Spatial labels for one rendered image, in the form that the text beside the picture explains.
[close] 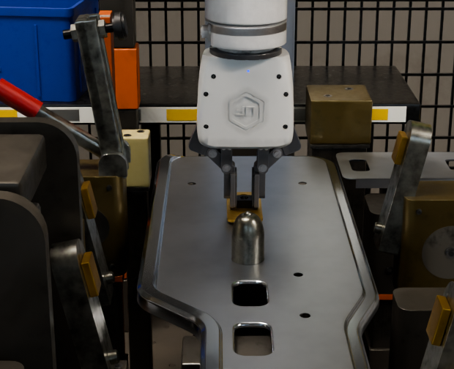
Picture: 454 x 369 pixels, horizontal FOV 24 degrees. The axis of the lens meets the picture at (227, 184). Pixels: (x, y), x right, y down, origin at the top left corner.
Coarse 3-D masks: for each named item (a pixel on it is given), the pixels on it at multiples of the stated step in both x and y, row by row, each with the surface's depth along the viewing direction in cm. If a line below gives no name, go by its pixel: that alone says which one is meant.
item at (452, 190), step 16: (416, 192) 110; (432, 192) 110; (448, 192) 110; (416, 208) 108; (432, 208) 108; (448, 208) 108; (416, 224) 108; (432, 224) 108; (448, 224) 108; (416, 240) 109; (432, 240) 109; (448, 240) 109; (400, 256) 111; (416, 256) 110; (432, 256) 110; (448, 256) 109; (400, 272) 111; (416, 272) 110; (432, 272) 110; (448, 272) 110
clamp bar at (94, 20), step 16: (80, 16) 110; (96, 16) 110; (112, 16) 109; (64, 32) 109; (80, 32) 108; (96, 32) 108; (80, 48) 109; (96, 48) 109; (96, 64) 109; (96, 80) 110; (96, 96) 110; (112, 96) 113; (96, 112) 111; (112, 112) 111; (96, 128) 112; (112, 128) 112; (112, 144) 112
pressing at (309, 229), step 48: (192, 192) 122; (288, 192) 122; (336, 192) 123; (144, 240) 109; (192, 240) 109; (288, 240) 109; (336, 240) 109; (144, 288) 98; (192, 288) 99; (288, 288) 99; (336, 288) 99; (288, 336) 90; (336, 336) 90
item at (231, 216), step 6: (240, 192) 121; (246, 192) 121; (228, 198) 119; (240, 198) 116; (228, 204) 117; (240, 204) 116; (246, 204) 116; (228, 210) 115; (234, 210) 115; (240, 210) 115; (246, 210) 115; (252, 210) 115; (258, 210) 115; (228, 216) 114; (234, 216) 114; (258, 216) 114
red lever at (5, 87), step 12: (0, 84) 111; (12, 84) 112; (0, 96) 111; (12, 96) 111; (24, 96) 112; (12, 108) 112; (24, 108) 112; (36, 108) 112; (60, 120) 112; (72, 132) 113; (84, 132) 114; (84, 144) 113; (96, 144) 113
